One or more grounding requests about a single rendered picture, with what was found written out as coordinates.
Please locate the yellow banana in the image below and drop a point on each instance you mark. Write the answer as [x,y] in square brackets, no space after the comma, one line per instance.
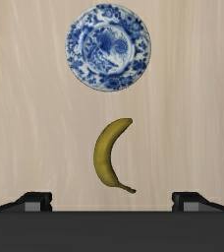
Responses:
[102,157]

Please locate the blue and white plate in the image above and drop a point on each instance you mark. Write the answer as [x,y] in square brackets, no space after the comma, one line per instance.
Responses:
[108,47]

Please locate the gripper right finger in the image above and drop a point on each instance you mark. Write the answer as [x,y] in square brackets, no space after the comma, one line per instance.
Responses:
[187,201]

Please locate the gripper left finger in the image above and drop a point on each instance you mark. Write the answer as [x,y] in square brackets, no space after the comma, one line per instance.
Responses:
[35,201]

